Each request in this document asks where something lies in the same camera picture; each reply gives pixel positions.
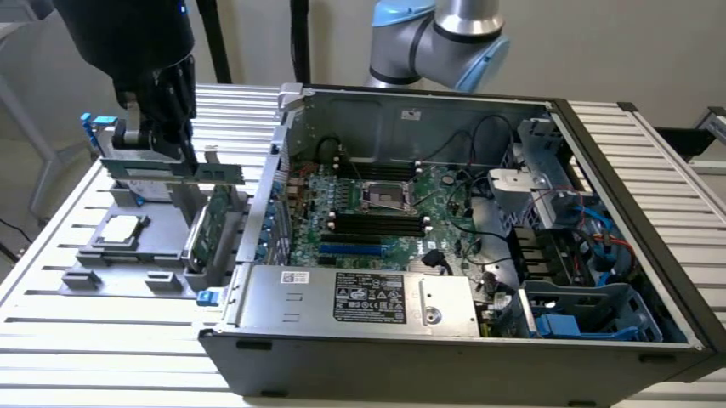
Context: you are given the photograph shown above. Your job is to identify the blue wire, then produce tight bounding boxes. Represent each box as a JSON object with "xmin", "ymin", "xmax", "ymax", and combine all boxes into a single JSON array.
[{"xmin": 570, "ymin": 202, "xmax": 616, "ymax": 284}]

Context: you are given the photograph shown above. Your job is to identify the hard disk with blue caddy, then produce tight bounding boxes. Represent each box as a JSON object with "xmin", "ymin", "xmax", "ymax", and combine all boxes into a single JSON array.
[{"xmin": 80, "ymin": 111, "xmax": 175, "ymax": 203}]

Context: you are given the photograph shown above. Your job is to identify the green RAM stick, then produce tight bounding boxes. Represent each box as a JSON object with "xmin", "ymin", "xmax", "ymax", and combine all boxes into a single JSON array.
[{"xmin": 100, "ymin": 156, "xmax": 247, "ymax": 187}]

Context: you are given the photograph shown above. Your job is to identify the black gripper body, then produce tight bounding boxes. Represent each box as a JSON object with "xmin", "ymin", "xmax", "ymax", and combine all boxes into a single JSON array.
[{"xmin": 50, "ymin": 0, "xmax": 198, "ymax": 82}]

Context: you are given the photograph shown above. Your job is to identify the black open PC case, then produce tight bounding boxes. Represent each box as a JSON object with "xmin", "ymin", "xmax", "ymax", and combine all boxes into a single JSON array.
[{"xmin": 197, "ymin": 82, "xmax": 721, "ymax": 400}]

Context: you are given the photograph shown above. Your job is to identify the silver white latch block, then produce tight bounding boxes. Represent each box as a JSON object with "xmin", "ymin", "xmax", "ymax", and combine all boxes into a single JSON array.
[{"xmin": 486, "ymin": 167, "xmax": 536, "ymax": 197}]

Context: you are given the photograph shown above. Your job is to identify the red wire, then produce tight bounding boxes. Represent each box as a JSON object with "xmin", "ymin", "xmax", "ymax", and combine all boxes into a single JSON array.
[{"xmin": 598, "ymin": 235, "xmax": 634, "ymax": 258}]

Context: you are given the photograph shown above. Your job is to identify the grey blue plastic disk bay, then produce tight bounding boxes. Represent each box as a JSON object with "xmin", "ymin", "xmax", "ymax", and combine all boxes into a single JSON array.
[{"xmin": 517, "ymin": 279, "xmax": 666, "ymax": 342}]

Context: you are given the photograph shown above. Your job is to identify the green graphics card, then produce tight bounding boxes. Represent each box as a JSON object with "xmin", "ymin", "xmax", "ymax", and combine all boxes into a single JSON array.
[{"xmin": 182, "ymin": 146, "xmax": 241, "ymax": 274}]

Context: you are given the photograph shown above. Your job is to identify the thin black wire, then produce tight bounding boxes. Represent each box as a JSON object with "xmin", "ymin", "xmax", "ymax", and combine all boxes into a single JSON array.
[{"xmin": 467, "ymin": 114, "xmax": 518, "ymax": 167}]

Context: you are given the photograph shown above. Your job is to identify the black pole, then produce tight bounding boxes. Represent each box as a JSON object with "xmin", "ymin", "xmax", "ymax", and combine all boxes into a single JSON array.
[
  {"xmin": 289, "ymin": 0, "xmax": 314, "ymax": 84},
  {"xmin": 194, "ymin": 0, "xmax": 235, "ymax": 84}
]

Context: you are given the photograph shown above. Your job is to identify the black floor cable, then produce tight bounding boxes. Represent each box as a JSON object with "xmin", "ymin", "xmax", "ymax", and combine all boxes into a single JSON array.
[{"xmin": 0, "ymin": 218, "xmax": 35, "ymax": 265}]

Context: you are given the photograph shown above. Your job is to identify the metal disk bay cage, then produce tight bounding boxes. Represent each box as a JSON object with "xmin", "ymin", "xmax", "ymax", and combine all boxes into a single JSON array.
[{"xmin": 513, "ymin": 117, "xmax": 594, "ymax": 231}]

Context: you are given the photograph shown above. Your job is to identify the aluminium frame profile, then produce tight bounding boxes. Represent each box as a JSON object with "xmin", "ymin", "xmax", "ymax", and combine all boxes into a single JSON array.
[{"xmin": 688, "ymin": 105, "xmax": 726, "ymax": 173}]

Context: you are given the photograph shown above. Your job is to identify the green motherboard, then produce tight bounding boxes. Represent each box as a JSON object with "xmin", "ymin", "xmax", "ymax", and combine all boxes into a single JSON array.
[{"xmin": 282, "ymin": 162, "xmax": 485, "ymax": 278}]

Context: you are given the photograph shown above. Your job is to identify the black box beside table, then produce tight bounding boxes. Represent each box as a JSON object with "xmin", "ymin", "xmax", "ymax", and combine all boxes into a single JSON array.
[{"xmin": 654, "ymin": 126, "xmax": 717, "ymax": 163}]

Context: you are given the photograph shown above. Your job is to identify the thick black looped cable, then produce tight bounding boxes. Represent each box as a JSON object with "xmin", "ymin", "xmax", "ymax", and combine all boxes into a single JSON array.
[{"xmin": 314, "ymin": 135, "xmax": 345, "ymax": 167}]

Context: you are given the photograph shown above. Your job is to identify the blue expansion slot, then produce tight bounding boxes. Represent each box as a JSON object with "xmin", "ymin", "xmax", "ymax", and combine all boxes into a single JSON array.
[{"xmin": 319, "ymin": 242, "xmax": 382, "ymax": 257}]

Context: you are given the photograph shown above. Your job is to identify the grey parts rack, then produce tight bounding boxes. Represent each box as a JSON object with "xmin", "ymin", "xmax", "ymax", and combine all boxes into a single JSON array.
[{"xmin": 58, "ymin": 119, "xmax": 254, "ymax": 301}]

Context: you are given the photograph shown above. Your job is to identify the silver CPU chip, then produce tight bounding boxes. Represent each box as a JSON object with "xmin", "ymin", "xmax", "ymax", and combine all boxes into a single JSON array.
[{"xmin": 92, "ymin": 214, "xmax": 153, "ymax": 250}]

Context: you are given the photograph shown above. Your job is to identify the silver power supply unit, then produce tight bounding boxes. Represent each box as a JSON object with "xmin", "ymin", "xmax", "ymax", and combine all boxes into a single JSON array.
[{"xmin": 223, "ymin": 264, "xmax": 485, "ymax": 339}]

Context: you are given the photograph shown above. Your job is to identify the CPU socket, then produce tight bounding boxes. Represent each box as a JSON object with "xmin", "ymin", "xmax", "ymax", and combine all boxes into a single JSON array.
[{"xmin": 353, "ymin": 179, "xmax": 417, "ymax": 213}]

